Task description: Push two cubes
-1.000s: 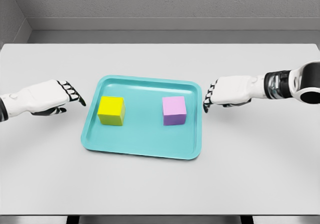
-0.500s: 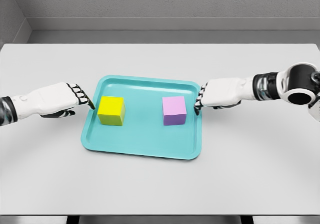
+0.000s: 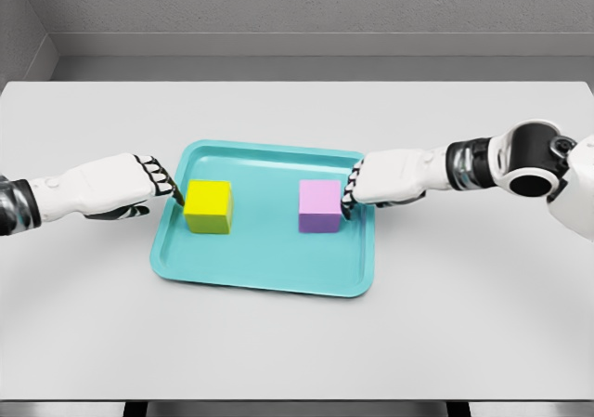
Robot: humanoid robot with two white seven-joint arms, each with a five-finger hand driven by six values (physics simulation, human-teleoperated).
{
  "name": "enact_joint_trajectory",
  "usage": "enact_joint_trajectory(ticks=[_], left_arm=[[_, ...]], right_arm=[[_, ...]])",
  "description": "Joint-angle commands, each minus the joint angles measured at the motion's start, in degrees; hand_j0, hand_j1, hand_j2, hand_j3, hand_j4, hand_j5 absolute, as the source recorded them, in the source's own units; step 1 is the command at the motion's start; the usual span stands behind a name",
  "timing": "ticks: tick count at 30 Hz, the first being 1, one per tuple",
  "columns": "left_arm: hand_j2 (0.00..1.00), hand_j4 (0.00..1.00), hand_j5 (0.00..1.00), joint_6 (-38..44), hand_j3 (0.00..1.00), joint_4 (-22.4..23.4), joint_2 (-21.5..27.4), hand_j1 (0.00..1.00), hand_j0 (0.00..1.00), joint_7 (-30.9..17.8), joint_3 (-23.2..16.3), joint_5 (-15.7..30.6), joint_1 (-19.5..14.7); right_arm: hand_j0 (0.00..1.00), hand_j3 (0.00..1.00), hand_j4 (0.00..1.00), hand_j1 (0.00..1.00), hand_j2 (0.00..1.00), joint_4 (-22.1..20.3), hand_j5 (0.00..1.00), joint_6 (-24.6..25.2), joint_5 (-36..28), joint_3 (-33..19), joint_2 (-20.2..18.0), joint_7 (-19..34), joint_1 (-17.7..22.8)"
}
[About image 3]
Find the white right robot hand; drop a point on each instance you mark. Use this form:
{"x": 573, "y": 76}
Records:
{"x": 390, "y": 175}

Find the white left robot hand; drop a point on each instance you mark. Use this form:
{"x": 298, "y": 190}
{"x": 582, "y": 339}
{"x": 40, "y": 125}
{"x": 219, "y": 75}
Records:
{"x": 113, "y": 180}

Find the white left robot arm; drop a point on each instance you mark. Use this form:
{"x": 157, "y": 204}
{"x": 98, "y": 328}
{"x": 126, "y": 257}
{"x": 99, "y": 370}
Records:
{"x": 37, "y": 201}

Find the yellow cube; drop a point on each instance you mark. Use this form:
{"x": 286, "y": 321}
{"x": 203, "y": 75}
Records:
{"x": 209, "y": 205}

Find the pink cube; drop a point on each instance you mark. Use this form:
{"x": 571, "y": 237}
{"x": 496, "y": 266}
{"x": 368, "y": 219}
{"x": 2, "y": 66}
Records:
{"x": 319, "y": 205}

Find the teal tray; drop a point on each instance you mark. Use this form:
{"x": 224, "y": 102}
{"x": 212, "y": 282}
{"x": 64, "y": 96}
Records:
{"x": 262, "y": 250}

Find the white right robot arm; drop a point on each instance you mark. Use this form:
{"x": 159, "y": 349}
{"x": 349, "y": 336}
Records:
{"x": 515, "y": 166}

